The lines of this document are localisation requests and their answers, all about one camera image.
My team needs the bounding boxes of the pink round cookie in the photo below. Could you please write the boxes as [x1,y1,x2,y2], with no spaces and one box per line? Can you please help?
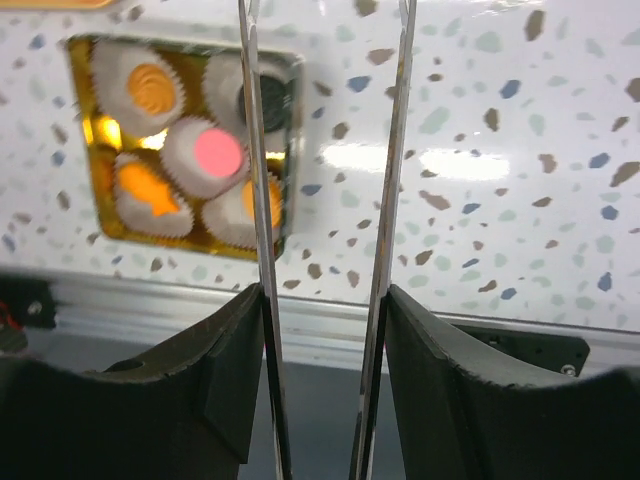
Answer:
[194,128,244,178]

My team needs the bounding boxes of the metal serving tongs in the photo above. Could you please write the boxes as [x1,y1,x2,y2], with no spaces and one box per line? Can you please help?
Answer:
[238,1,418,479]

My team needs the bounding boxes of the aluminium frame rail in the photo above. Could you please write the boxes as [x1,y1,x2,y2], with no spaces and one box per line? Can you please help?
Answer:
[50,275,639,375]

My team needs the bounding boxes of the white paper cup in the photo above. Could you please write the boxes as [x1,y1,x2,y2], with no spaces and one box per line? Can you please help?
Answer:
[200,172,283,250]
[113,153,194,238]
[160,116,249,199]
[90,40,186,137]
[202,51,292,152]

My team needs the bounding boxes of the round tan biscuit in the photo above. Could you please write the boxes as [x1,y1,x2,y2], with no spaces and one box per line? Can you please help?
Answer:
[242,177,284,229]

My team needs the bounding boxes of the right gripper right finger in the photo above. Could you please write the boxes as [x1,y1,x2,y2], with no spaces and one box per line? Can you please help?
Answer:
[386,287,639,479]

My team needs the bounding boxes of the right black mounting bracket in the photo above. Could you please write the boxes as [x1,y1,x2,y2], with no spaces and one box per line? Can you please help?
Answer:
[450,320,591,377]

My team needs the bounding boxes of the left black mounting bracket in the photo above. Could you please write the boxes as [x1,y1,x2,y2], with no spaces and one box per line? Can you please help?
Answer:
[0,272,57,354]

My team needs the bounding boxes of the black mounting bracket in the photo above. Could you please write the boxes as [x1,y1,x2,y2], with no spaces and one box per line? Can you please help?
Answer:
[450,320,591,377]
[0,272,57,354]

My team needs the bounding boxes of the orange fish cookie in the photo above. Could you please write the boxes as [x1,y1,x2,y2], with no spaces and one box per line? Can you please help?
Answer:
[118,162,180,217]

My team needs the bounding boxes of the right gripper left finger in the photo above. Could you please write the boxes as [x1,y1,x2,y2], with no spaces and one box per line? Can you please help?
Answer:
[1,284,264,479]

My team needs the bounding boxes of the orange swirl cookie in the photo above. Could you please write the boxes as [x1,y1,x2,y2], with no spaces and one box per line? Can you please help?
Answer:
[126,63,177,115]

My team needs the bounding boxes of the black sandwich cookie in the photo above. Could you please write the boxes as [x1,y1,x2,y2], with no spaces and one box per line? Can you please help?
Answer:
[260,74,294,133]

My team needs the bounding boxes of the square cookie tin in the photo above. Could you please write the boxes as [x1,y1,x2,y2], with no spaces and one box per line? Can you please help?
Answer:
[67,32,306,264]

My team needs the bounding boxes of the yellow plastic tray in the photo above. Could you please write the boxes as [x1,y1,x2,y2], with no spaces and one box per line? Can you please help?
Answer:
[0,0,114,11]

